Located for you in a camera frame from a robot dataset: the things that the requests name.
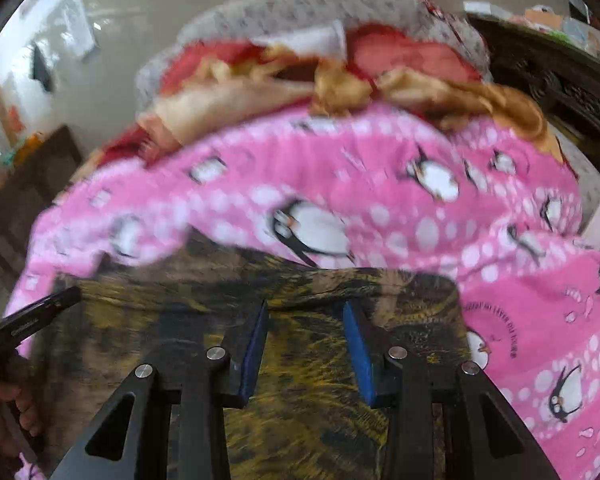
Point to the pink penguin print blanket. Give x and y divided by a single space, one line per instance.
380 185

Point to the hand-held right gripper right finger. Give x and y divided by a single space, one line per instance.
359 355

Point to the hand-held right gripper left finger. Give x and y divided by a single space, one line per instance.
254 350

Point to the person's left hand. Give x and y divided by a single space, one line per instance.
22 412

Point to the white pillow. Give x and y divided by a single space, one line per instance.
310 37

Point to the clutter on cabinet top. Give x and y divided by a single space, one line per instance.
545 25

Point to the dark wooden side table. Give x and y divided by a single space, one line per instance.
35 190

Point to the brown floral patterned shirt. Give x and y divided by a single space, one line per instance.
305 350

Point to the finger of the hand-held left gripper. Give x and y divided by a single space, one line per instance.
35 316

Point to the red and gold quilt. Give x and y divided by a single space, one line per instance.
260 95

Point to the grey floral pillow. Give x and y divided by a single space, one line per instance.
290 10

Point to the dark carved wooden cabinet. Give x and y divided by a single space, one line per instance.
545 75

